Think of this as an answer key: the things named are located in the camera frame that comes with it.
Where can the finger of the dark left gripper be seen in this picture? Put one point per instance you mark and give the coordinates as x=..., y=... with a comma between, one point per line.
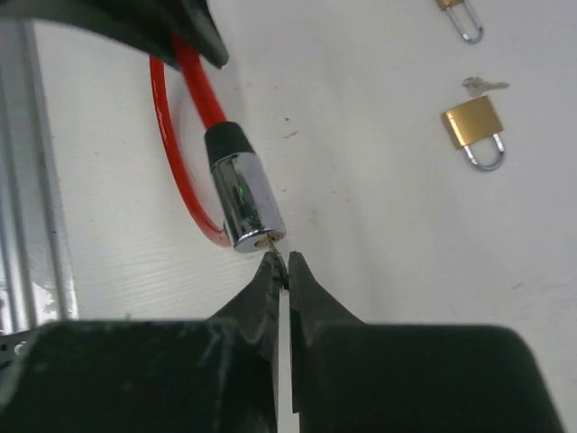
x=146, y=26
x=195, y=27

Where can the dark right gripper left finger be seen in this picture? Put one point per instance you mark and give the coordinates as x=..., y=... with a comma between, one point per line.
x=218, y=374

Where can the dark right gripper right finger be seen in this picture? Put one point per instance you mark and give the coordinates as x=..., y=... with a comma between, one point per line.
x=351, y=376

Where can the thick red cable lock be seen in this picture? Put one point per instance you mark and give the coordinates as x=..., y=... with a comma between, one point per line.
x=252, y=220

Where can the small brass long-shackle padlock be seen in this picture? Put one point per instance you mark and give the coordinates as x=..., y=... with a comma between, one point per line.
x=464, y=19

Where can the medium brass padlock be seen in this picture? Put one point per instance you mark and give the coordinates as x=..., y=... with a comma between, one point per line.
x=472, y=122

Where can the key of medium padlock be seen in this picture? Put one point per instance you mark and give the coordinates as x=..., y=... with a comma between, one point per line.
x=477, y=86

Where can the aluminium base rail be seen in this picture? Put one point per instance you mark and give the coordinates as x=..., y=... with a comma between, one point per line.
x=37, y=284

